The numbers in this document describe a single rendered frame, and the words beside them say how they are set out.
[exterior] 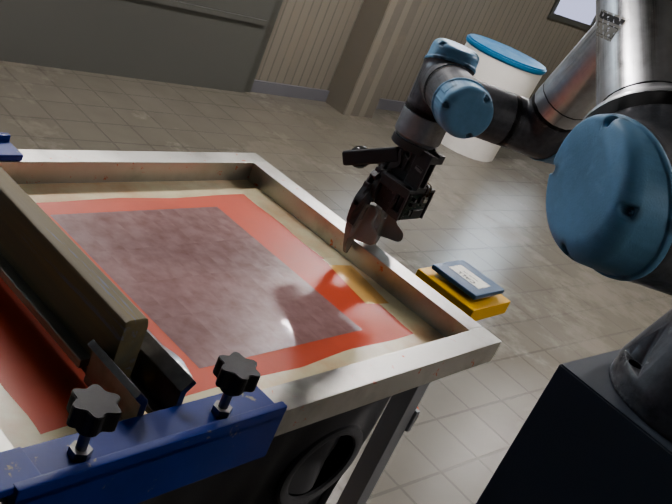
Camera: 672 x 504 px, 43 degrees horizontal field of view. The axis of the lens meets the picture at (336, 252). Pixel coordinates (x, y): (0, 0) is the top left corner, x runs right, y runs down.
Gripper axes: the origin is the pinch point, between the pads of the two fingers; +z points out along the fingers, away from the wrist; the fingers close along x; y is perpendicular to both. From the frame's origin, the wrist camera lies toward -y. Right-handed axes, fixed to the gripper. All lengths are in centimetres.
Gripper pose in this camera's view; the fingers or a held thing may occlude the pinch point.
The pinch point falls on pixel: (356, 242)
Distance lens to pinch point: 139.5
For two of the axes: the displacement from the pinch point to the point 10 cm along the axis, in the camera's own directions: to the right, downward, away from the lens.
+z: -3.7, 8.4, 4.0
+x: 6.4, -0.8, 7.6
